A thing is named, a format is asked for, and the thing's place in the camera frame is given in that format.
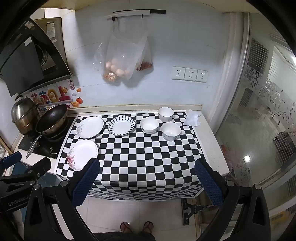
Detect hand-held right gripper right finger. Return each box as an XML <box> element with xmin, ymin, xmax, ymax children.
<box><xmin>194</xmin><ymin>159</ymin><xmax>270</xmax><ymax>241</ymax></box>

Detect black metal bracket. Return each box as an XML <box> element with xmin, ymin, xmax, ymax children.
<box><xmin>181</xmin><ymin>198</ymin><xmax>219</xmax><ymax>226</ymax></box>

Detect plastic bag with red contents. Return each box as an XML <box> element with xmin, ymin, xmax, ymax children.
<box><xmin>136</xmin><ymin>42</ymin><xmax>153</xmax><ymax>71</ymax></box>

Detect steel-handled frying pan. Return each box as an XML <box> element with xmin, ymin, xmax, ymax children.
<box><xmin>26</xmin><ymin>103</ymin><xmax>68</xmax><ymax>159</ymax></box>

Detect frosted glass sliding door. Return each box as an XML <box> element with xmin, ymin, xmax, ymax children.
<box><xmin>214</xmin><ymin>11</ymin><xmax>296</xmax><ymax>211</ymax></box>

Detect plastic bag of eggs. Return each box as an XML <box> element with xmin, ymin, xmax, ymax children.
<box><xmin>105</xmin><ymin>19</ymin><xmax>148</xmax><ymax>80</ymax></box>

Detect black-rimmed white bowl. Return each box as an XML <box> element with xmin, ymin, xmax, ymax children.
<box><xmin>158</xmin><ymin>107</ymin><xmax>174</xmax><ymax>122</ymax></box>

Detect steel steamer pot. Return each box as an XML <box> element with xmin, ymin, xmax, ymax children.
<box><xmin>11</xmin><ymin>95</ymin><xmax>41</xmax><ymax>135</ymax></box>

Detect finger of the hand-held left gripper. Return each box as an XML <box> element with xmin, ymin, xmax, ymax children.
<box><xmin>23</xmin><ymin>158</ymin><xmax>52</xmax><ymax>184</ymax></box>
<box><xmin>0</xmin><ymin>151</ymin><xmax>23</xmax><ymax>173</ymax></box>

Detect black white checkered mat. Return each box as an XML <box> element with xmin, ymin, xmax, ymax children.
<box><xmin>54</xmin><ymin>112</ymin><xmax>210</xmax><ymax>201</ymax></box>

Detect colourful wall stickers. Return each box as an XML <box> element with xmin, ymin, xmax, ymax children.
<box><xmin>25</xmin><ymin>80</ymin><xmax>84</xmax><ymax>112</ymax></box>

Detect white wall socket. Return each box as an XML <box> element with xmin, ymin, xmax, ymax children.
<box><xmin>171</xmin><ymin>66</ymin><xmax>186</xmax><ymax>80</ymax></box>
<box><xmin>196</xmin><ymin>70</ymin><xmax>209</xmax><ymax>82</ymax></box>
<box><xmin>184</xmin><ymin>68</ymin><xmax>198</xmax><ymax>81</ymax></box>

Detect person's left foot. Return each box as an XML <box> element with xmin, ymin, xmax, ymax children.
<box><xmin>120</xmin><ymin>222</ymin><xmax>133</xmax><ymax>233</ymax></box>

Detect striped white plate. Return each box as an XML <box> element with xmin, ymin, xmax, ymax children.
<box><xmin>107</xmin><ymin>116</ymin><xmax>136</xmax><ymax>136</ymax></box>

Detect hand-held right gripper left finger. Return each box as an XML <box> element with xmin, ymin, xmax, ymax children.
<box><xmin>23</xmin><ymin>158</ymin><xmax>101</xmax><ymax>241</ymax></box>

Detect black induction cooktop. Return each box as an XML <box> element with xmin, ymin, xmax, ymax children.
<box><xmin>18</xmin><ymin>116</ymin><xmax>77</xmax><ymax>159</ymax></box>

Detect plastic bag with orange contents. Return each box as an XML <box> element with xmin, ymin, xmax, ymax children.
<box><xmin>93</xmin><ymin>42</ymin><xmax>119</xmax><ymax>83</ymax></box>

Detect black range hood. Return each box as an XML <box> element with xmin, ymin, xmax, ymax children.
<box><xmin>0</xmin><ymin>17</ymin><xmax>74</xmax><ymax>97</ymax></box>

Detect person's dark clothing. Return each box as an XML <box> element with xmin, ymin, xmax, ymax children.
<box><xmin>92</xmin><ymin>230</ymin><xmax>156</xmax><ymax>241</ymax></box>

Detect black cooking pot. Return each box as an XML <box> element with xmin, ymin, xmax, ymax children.
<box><xmin>43</xmin><ymin>126</ymin><xmax>68</xmax><ymax>142</ymax></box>

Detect white wall hook rail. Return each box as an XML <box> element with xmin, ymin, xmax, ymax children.
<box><xmin>105</xmin><ymin>10</ymin><xmax>166</xmax><ymax>21</ymax></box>

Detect person's foot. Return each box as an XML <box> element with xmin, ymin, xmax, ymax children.
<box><xmin>142</xmin><ymin>221</ymin><xmax>154</xmax><ymax>233</ymax></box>
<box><xmin>120</xmin><ymin>222</ymin><xmax>133</xmax><ymax>233</ymax></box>

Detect person's right foot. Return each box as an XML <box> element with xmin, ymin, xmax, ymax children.
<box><xmin>142</xmin><ymin>221</ymin><xmax>154</xmax><ymax>233</ymax></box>

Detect large white plate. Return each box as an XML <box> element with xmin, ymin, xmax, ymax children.
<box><xmin>76</xmin><ymin>116</ymin><xmax>104</xmax><ymax>139</ymax></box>

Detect white tissue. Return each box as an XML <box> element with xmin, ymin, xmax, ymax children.
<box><xmin>183</xmin><ymin>109</ymin><xmax>201</xmax><ymax>127</ymax></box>

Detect blue-patterned white bowl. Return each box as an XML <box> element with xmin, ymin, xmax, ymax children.
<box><xmin>161</xmin><ymin>122</ymin><xmax>181</xmax><ymax>141</ymax></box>

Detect floral white plate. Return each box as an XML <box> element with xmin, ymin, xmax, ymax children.
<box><xmin>67</xmin><ymin>139</ymin><xmax>99</xmax><ymax>171</ymax></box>

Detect plain white bowl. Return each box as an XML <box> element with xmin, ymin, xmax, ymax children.
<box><xmin>140</xmin><ymin>117</ymin><xmax>159</xmax><ymax>134</ymax></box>

